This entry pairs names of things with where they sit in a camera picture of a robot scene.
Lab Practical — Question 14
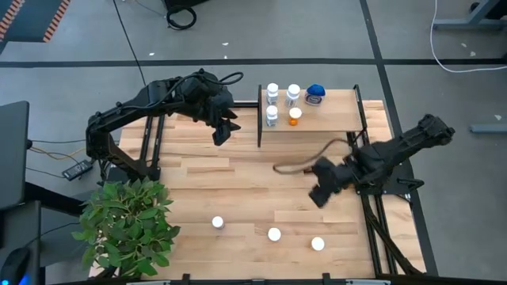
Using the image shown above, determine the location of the black object on floor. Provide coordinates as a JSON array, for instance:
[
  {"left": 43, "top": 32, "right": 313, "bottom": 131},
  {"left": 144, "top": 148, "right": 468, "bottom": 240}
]
[{"left": 163, "top": 0, "right": 211, "bottom": 9}]

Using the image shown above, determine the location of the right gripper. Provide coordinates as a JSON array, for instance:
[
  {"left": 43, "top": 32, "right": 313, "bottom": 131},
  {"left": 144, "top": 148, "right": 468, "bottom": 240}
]
[{"left": 308, "top": 155, "right": 358, "bottom": 209}]

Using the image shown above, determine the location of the coiled black cable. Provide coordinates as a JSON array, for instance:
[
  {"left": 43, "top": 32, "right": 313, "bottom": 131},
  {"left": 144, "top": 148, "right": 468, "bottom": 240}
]
[{"left": 166, "top": 4, "right": 198, "bottom": 31}]

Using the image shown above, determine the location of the yellow floor cable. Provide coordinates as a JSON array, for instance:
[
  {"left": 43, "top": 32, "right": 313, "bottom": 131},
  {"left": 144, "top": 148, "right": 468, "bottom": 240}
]
[{"left": 30, "top": 145, "right": 90, "bottom": 162}]

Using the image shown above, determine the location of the wooden shelf black metal frame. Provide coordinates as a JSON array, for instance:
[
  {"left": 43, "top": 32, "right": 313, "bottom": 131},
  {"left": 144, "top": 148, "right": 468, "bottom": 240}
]
[{"left": 257, "top": 83, "right": 365, "bottom": 148}]

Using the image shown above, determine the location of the black computer mouse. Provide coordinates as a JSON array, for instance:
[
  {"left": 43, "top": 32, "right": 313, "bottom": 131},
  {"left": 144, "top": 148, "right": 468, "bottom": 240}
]
[{"left": 0, "top": 247, "right": 32, "bottom": 285}]

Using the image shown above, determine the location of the thin black floor cable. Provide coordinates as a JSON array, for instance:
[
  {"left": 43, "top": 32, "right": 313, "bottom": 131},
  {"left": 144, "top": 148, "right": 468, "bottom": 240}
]
[{"left": 28, "top": 138, "right": 88, "bottom": 145}]

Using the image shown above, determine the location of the dark mat with hazard stripes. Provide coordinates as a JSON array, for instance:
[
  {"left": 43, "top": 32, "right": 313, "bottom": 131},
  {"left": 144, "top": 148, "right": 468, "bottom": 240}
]
[{"left": 0, "top": 0, "right": 72, "bottom": 44}]

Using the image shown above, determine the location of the white floor cable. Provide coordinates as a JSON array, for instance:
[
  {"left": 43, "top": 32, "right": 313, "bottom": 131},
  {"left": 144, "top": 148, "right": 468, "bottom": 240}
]
[{"left": 429, "top": 0, "right": 507, "bottom": 74}]

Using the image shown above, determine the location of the grey metal foot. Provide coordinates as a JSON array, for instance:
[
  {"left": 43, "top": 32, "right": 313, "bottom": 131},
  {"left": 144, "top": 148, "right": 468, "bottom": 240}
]
[{"left": 470, "top": 123, "right": 507, "bottom": 134}]

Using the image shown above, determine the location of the blue lidded jar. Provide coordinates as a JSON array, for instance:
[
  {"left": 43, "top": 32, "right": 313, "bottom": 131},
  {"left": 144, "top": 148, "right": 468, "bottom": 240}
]
[{"left": 303, "top": 83, "right": 327, "bottom": 107}]

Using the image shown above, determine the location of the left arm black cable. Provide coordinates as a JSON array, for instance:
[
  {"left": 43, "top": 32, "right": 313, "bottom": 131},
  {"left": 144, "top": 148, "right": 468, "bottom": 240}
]
[{"left": 215, "top": 70, "right": 245, "bottom": 85}]

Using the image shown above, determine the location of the green potted plant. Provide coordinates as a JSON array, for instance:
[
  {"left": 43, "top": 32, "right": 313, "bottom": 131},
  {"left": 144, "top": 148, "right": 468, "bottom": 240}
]
[{"left": 71, "top": 177, "right": 181, "bottom": 279}]

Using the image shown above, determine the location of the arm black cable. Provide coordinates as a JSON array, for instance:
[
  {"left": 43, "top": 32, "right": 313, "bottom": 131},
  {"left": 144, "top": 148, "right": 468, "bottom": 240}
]
[
  {"left": 272, "top": 137, "right": 354, "bottom": 176},
  {"left": 215, "top": 70, "right": 245, "bottom": 85}
]

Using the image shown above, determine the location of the long black floor cable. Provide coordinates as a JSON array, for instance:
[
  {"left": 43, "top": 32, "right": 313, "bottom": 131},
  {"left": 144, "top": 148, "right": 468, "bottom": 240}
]
[{"left": 112, "top": 0, "right": 147, "bottom": 86}]

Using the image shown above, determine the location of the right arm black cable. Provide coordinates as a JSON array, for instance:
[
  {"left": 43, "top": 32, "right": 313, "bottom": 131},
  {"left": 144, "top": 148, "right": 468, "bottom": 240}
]
[{"left": 272, "top": 137, "right": 354, "bottom": 176}]

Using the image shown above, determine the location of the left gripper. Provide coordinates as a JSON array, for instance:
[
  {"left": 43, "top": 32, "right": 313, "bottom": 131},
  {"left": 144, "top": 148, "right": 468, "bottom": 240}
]
[{"left": 183, "top": 70, "right": 243, "bottom": 147}]

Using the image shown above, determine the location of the grey table leg frame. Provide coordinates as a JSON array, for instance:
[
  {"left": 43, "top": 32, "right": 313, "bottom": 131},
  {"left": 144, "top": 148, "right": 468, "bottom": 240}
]
[{"left": 431, "top": 0, "right": 507, "bottom": 31}]

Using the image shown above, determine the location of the dark side desk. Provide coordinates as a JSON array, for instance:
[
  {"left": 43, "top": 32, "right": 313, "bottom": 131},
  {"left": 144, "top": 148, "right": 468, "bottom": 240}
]
[{"left": 0, "top": 199, "right": 43, "bottom": 285}]

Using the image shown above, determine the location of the black power adapter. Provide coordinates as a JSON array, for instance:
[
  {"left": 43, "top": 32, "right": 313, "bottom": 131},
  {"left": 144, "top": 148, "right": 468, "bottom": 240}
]
[{"left": 62, "top": 159, "right": 95, "bottom": 182}]

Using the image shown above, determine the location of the dark flat monitor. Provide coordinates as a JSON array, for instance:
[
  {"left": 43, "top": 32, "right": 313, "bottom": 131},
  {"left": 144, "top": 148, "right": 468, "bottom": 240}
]
[{"left": 0, "top": 101, "right": 31, "bottom": 211}]

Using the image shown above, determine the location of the black table edge frame bar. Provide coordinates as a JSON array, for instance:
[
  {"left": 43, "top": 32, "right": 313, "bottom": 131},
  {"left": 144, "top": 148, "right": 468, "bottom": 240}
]
[{"left": 51, "top": 272, "right": 507, "bottom": 285}]

